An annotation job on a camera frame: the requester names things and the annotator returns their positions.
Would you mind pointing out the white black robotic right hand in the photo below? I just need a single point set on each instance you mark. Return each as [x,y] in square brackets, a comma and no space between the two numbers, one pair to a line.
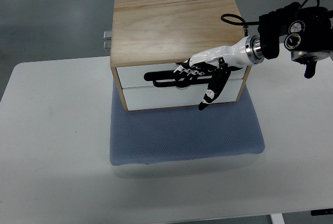
[229,52]

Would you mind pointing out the white top drawer black handle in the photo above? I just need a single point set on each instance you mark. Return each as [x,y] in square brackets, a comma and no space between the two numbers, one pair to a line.
[162,75]

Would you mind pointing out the wooden drawer cabinet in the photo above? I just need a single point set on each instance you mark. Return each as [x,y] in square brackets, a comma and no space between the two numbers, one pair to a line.
[167,31]

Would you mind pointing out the white bottom drawer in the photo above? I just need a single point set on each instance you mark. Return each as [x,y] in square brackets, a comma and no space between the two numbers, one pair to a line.
[150,97]

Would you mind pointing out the blue mesh mat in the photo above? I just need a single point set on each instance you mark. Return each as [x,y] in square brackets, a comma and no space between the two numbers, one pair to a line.
[186,133]

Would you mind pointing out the metal clamp behind cabinet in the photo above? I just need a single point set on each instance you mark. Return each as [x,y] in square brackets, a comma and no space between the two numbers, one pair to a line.
[107,40]

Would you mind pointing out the white table leg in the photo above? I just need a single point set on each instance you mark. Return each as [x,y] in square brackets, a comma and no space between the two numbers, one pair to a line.
[277,218]

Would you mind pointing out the black table control panel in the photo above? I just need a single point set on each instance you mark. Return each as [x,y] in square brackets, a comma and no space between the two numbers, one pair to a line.
[321,212]

